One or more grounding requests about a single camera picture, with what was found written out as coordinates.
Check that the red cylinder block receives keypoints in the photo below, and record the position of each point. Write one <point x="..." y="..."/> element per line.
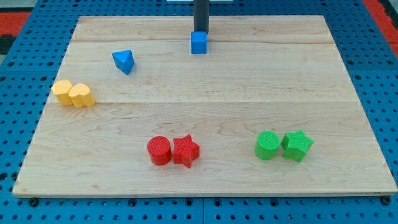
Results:
<point x="159" y="149"/>

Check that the light wooden board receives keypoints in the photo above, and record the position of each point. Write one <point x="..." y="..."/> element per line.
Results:
<point x="278" y="73"/>

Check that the yellow heart block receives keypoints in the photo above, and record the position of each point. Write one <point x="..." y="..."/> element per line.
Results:
<point x="81" y="95"/>

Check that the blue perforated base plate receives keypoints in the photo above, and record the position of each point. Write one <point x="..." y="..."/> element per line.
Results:
<point x="31" y="65"/>

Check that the yellow pentagon block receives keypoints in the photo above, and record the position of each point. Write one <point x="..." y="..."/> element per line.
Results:
<point x="61" y="89"/>

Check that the red star block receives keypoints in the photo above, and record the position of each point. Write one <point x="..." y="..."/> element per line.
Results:
<point x="185" y="151"/>

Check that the green star block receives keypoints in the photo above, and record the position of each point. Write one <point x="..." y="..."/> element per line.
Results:
<point x="296" y="145"/>

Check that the green cylinder block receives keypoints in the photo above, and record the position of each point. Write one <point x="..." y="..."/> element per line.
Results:
<point x="267" y="145"/>

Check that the blue cube block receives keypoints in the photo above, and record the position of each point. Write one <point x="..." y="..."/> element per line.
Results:
<point x="198" y="42"/>

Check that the blue triangle block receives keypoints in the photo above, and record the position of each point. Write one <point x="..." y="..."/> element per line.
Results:
<point x="124" y="61"/>

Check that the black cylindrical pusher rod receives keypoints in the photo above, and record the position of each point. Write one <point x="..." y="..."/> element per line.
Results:
<point x="201" y="15"/>

